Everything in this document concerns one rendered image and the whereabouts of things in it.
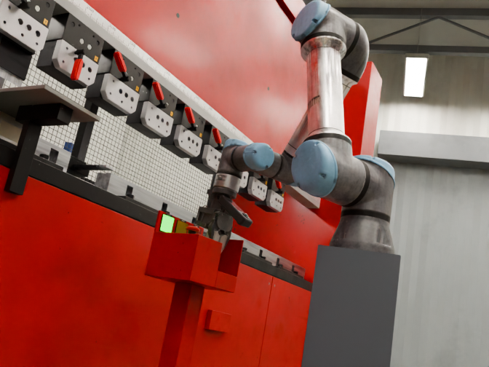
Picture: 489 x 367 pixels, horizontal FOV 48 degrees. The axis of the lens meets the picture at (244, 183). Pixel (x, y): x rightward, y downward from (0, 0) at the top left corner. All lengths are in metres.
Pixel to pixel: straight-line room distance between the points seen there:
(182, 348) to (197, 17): 1.27
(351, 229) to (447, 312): 7.52
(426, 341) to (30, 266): 7.66
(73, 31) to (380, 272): 1.08
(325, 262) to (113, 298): 0.69
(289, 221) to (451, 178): 6.03
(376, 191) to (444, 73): 8.64
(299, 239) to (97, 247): 1.89
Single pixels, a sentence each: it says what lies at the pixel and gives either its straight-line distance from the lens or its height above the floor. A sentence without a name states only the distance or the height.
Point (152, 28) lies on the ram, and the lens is 1.99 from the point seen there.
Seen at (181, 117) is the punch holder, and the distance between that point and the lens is 2.08.
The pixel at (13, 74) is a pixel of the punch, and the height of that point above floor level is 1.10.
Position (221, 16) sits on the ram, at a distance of 2.38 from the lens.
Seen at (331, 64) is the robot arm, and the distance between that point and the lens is 1.39.
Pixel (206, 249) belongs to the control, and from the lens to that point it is 1.45.
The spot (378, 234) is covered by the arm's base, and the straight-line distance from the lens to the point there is 1.28.
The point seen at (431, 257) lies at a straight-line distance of 8.86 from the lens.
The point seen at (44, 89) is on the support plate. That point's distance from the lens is 1.31.
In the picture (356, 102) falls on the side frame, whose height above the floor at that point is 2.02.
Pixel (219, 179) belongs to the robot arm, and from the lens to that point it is 1.60.
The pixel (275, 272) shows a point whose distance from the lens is 2.56.
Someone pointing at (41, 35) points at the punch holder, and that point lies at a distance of 1.63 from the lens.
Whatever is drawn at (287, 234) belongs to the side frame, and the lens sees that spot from 3.35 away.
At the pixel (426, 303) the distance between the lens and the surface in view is 8.76.
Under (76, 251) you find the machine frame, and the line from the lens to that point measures 1.55.
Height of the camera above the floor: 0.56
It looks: 15 degrees up
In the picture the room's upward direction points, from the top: 10 degrees clockwise
